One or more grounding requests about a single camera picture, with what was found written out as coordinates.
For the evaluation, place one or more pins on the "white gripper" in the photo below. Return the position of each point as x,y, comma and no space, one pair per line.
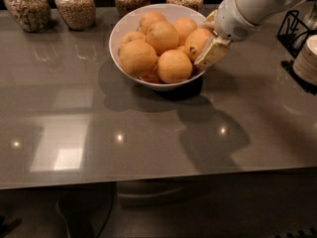
230,20

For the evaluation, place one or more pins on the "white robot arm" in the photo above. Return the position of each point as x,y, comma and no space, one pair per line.
268,8

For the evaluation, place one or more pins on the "orange at bowl front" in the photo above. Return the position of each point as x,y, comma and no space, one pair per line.
174,66

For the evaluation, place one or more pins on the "orange at bowl back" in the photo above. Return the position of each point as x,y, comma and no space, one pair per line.
148,19

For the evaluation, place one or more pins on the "white ceramic bowl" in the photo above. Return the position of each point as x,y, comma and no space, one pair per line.
130,22

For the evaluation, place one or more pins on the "small orange at left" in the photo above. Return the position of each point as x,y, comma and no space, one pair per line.
132,36

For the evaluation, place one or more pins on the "stack of white plates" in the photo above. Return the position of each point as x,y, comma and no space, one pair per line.
305,65

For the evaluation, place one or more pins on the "glass jar far left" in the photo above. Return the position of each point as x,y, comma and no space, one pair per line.
32,16

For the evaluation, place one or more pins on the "black wire rack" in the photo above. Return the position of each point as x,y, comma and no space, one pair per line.
293,33

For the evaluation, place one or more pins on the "drawer handle under counter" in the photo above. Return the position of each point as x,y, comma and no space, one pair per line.
147,193

